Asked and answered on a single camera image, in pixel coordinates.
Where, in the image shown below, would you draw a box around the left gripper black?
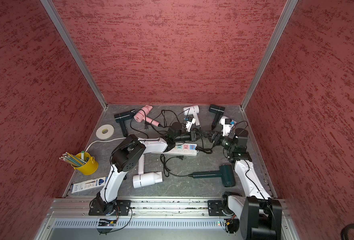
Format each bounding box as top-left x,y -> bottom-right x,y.
174,129 -> 206,142

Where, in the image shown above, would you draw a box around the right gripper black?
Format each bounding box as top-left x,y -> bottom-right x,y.
204,130 -> 236,150

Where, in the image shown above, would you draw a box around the white power strip coloured sockets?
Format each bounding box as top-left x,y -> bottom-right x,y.
154,143 -> 198,157

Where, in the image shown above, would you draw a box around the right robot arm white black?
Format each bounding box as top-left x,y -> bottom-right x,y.
211,129 -> 282,240

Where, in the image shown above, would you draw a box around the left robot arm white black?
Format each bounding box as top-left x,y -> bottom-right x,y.
89,123 -> 197,215

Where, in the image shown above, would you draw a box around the dark green hair dryer front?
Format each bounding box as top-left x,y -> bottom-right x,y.
188,164 -> 236,188

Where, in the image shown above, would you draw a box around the dark green hair dryer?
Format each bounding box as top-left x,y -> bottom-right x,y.
209,105 -> 225,130
188,164 -> 236,188

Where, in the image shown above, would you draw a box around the dark green hair dryer back right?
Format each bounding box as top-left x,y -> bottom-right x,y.
209,105 -> 225,130

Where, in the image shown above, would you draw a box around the pink hair dryer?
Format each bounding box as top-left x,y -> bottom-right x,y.
134,105 -> 161,127

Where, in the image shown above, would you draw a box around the large white hair dryer front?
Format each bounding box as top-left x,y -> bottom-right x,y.
133,155 -> 163,189

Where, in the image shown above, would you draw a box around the black hair dryer back left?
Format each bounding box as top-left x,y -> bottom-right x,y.
114,109 -> 136,138

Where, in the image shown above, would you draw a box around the white tape roll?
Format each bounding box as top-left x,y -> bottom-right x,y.
96,124 -> 115,140

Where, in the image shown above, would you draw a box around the yellow pencil cup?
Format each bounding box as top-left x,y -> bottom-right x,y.
59,151 -> 99,176

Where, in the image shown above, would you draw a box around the white blue box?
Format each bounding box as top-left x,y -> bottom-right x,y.
71,177 -> 108,194

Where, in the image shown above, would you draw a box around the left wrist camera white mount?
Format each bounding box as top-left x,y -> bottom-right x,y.
185,116 -> 196,133

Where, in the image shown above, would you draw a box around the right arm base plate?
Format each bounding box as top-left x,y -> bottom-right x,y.
207,200 -> 228,217

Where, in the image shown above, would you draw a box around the white power strip cable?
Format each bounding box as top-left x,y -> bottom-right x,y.
85,137 -> 127,152

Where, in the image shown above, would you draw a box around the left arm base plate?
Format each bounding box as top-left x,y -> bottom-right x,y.
88,198 -> 132,216

